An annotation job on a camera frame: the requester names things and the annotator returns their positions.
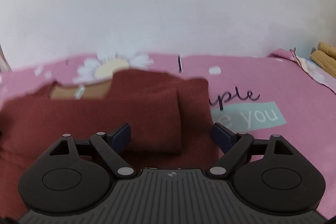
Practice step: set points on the pink floral bed sheet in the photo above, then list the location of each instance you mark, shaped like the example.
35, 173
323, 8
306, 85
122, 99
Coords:
279, 94

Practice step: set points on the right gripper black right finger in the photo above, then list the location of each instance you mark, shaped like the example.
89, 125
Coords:
235, 148

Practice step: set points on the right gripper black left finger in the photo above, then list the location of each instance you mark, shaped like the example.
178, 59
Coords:
106, 149

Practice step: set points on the beige patterned curtain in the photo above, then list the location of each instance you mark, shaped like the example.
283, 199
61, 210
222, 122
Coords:
4, 66

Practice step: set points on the mustard folded cloth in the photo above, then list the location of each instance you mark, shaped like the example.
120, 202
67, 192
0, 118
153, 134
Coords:
324, 56

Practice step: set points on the rust red knit sweater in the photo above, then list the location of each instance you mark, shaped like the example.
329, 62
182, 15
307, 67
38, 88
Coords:
169, 117

